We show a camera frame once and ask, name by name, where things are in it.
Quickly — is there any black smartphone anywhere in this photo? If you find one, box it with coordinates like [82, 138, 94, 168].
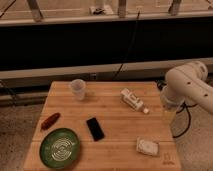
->
[86, 117, 105, 141]

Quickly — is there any white plastic bottle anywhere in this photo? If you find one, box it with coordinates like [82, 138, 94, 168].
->
[121, 88, 149, 114]

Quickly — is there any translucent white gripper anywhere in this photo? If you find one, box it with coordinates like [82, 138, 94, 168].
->
[160, 89, 177, 125]

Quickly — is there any black hanging cable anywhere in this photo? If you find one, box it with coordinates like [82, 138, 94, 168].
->
[112, 9, 141, 81]

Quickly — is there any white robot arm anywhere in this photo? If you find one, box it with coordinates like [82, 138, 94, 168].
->
[160, 61, 213, 125]

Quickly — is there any green patterned plate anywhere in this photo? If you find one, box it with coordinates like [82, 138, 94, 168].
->
[39, 128, 80, 169]

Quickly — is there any black floor cable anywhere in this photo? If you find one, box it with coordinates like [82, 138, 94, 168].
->
[172, 102, 198, 139]

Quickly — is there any red brown sausage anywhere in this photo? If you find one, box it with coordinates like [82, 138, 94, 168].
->
[41, 113, 60, 130]

